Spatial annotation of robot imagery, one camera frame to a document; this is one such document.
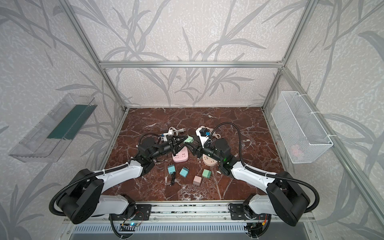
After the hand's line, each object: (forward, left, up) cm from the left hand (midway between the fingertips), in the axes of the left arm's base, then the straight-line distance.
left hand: (189, 136), depth 72 cm
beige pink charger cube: (-14, -4, -24) cm, 28 cm away
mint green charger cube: (0, 0, -2) cm, 2 cm away
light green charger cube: (-10, -9, -24) cm, 27 cm away
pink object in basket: (-4, -53, -5) cm, 54 cm away
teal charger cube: (-9, +4, -24) cm, 26 cm away
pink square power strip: (+1, +5, -23) cm, 24 cm away
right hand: (+2, 0, -2) cm, 3 cm away
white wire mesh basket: (-7, -48, +10) cm, 50 cm away
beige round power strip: (-2, -11, -23) cm, 26 cm away
